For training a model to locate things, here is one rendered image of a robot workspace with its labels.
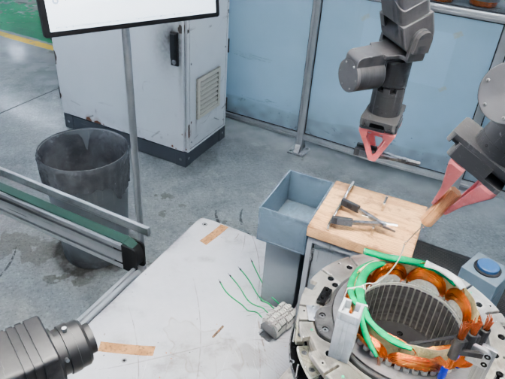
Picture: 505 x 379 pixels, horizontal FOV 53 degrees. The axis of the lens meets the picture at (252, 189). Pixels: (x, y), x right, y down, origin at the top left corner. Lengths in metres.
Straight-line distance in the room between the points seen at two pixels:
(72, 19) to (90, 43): 1.84
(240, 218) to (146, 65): 1.03
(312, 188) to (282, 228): 0.16
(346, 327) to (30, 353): 0.43
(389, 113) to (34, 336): 0.74
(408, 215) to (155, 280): 0.61
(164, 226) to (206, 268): 1.41
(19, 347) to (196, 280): 0.93
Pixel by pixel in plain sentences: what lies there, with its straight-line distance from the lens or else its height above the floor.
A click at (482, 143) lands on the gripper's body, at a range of 0.62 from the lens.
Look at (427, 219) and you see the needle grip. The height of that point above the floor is 1.29.
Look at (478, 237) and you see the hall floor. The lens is 3.01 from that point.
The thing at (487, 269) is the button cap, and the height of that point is 1.04.
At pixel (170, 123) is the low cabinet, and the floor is 0.28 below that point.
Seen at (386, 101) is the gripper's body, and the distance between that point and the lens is 0.94.
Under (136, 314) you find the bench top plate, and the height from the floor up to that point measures 0.78.
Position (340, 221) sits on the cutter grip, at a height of 1.09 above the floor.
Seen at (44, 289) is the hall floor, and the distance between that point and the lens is 2.45.
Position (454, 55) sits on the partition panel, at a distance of 2.95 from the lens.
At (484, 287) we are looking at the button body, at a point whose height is 1.02.
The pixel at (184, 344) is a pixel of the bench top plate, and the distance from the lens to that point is 1.14.
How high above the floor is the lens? 1.66
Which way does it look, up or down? 34 degrees down
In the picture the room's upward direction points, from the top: 4 degrees clockwise
